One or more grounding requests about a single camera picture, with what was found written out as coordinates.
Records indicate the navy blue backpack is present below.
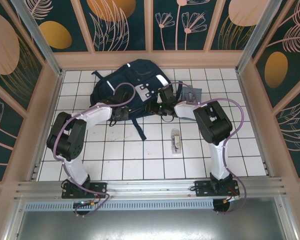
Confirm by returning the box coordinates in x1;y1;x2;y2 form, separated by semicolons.
89;58;171;141

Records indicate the grey mesh pencil case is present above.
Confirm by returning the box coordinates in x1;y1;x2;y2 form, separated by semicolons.
181;86;203;101

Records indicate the clear plastic supplies bag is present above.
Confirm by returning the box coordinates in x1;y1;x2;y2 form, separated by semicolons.
170;128;183;156

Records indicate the small green circuit board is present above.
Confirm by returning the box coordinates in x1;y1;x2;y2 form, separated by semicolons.
73;200;96;208

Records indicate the steel sheet panel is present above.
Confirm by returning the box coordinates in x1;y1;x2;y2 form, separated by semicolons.
4;197;298;240

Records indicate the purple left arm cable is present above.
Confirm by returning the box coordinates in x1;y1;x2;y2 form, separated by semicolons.
52;82;137;218

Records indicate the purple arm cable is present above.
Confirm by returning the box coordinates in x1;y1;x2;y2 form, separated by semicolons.
52;82;137;218
164;81;251;216

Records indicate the aluminium side rail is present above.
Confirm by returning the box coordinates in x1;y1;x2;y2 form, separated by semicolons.
27;70;66;182
236;70;275;177

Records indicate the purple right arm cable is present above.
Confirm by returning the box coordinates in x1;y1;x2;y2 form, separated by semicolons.
164;81;251;216

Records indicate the aluminium mounting rail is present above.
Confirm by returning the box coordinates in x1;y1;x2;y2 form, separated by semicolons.
13;176;288;201

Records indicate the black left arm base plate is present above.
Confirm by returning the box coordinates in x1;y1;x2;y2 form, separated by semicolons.
61;181;108;200

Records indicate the aluminium corner post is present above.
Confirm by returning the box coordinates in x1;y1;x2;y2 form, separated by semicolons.
235;0;290;74
10;0;65;77

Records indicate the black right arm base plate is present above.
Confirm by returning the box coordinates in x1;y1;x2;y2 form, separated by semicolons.
194;179;241;198

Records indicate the grey slotted cable duct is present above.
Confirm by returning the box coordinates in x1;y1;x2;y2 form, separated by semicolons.
24;199;215;211

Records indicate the yellow power connector with wires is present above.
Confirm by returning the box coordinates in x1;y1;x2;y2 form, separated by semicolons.
223;195;241;203

